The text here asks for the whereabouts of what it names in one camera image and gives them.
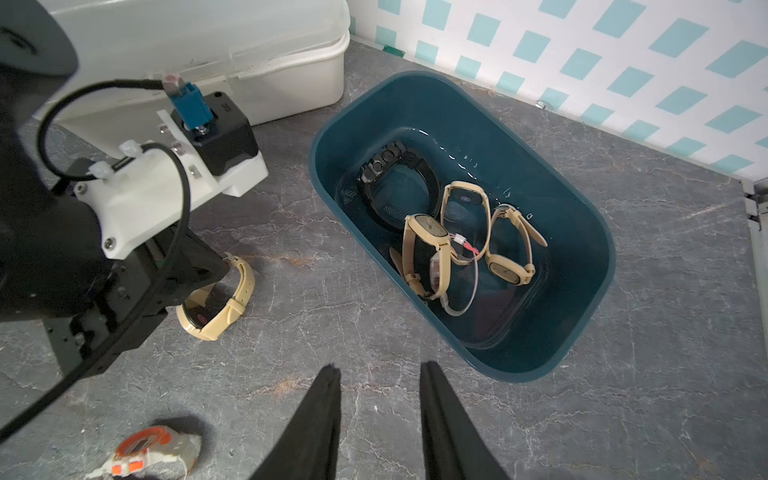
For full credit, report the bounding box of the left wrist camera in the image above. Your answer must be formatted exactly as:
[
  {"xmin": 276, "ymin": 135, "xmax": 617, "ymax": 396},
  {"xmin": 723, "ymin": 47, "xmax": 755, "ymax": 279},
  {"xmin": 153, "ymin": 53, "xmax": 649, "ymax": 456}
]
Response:
[{"xmin": 75, "ymin": 90, "xmax": 268, "ymax": 260}]

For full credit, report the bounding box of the black watch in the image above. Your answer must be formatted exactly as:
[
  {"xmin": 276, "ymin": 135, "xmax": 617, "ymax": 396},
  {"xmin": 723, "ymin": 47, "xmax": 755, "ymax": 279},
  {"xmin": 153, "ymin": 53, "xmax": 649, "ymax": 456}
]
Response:
[{"xmin": 357, "ymin": 141, "xmax": 443, "ymax": 233}]

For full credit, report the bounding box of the beige watch lowest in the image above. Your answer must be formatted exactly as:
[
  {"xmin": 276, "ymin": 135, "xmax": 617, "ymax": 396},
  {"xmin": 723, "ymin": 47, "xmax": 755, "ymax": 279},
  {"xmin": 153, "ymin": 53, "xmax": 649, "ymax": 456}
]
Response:
[{"xmin": 175, "ymin": 254, "xmax": 255, "ymax": 341}]

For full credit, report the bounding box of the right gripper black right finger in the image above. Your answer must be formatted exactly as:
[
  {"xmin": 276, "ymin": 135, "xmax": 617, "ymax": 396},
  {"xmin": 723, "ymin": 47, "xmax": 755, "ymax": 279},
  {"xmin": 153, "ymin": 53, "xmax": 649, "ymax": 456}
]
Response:
[{"xmin": 419, "ymin": 361, "xmax": 508, "ymax": 479}]

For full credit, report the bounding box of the white translucent lidded toolbox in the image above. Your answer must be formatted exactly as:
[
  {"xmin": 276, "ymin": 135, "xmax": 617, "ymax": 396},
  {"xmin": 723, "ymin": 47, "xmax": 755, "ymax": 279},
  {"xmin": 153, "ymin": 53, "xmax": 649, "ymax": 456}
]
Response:
[{"xmin": 45, "ymin": 1, "xmax": 351, "ymax": 125}]

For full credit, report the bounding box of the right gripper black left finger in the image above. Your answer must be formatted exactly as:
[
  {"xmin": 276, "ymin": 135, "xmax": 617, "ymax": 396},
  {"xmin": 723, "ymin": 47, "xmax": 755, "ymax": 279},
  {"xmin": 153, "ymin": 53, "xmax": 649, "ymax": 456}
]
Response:
[{"xmin": 252, "ymin": 364, "xmax": 341, "ymax": 479}]

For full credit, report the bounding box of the grey pink strap watch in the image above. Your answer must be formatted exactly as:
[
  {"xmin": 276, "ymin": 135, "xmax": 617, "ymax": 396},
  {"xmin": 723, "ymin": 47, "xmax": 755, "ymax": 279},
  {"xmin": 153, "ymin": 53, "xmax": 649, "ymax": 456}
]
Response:
[{"xmin": 429, "ymin": 233, "xmax": 480, "ymax": 317}]

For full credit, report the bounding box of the dark teal storage bin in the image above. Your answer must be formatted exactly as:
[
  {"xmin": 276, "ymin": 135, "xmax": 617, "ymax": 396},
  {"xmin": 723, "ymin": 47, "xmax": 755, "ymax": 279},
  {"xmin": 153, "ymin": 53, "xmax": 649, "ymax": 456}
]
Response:
[{"xmin": 309, "ymin": 71, "xmax": 616, "ymax": 383}]

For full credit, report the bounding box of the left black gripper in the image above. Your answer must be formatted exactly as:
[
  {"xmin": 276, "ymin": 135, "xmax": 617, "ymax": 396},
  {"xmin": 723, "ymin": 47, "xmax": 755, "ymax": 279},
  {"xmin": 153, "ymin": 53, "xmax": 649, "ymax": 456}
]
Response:
[{"xmin": 43, "ymin": 227, "xmax": 229, "ymax": 377}]

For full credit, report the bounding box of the white orange watch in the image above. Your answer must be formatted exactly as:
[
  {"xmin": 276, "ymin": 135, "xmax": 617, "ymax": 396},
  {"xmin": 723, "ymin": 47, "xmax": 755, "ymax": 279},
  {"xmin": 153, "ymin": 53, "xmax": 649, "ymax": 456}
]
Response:
[{"xmin": 85, "ymin": 425, "xmax": 202, "ymax": 479}]

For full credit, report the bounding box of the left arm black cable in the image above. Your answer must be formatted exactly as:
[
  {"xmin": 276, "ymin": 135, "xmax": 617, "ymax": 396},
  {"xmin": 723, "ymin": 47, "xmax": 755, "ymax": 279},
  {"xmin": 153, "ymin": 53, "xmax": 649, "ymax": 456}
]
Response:
[{"xmin": 0, "ymin": 77, "xmax": 193, "ymax": 445}]

